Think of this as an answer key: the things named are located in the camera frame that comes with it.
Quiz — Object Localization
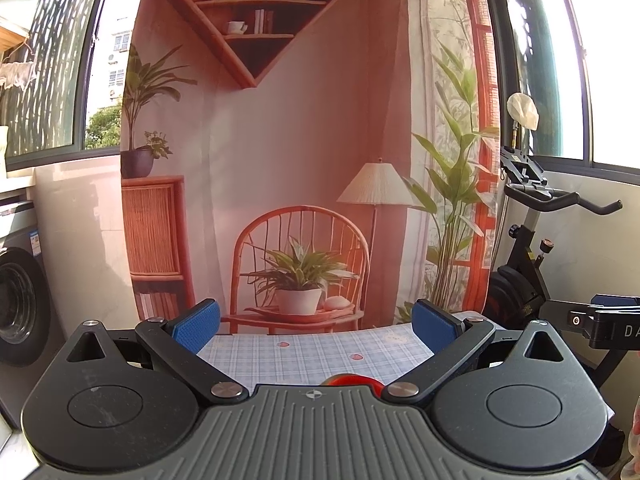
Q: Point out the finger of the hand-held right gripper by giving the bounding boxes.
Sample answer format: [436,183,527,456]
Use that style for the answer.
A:
[590,293,640,311]
[567,307,601,334]

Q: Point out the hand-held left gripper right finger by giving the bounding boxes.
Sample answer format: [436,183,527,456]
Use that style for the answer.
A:
[384,300,575,407]

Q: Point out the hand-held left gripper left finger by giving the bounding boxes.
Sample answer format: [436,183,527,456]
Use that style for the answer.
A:
[66,299,249,407]

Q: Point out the red bowl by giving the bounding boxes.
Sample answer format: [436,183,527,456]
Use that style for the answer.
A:
[322,374,386,392]

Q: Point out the black exercise bike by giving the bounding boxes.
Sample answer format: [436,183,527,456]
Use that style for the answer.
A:
[487,145,626,391]

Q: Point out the blue plaid tablecloth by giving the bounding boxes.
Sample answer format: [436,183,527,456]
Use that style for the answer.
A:
[197,312,490,397]

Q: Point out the washing machine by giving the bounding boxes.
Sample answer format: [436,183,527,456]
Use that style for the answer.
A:
[0,187,68,433]

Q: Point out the white bag on pole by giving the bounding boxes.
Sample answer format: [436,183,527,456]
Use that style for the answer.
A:
[506,92,541,132]

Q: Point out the printed backdrop cloth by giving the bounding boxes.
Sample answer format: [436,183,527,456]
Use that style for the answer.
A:
[120,0,502,337]

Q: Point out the dark framed window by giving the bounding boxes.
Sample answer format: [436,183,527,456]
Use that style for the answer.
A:
[499,0,640,183]
[0,0,152,173]

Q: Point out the hanging white cloth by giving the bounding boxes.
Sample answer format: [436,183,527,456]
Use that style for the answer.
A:
[0,60,40,92]

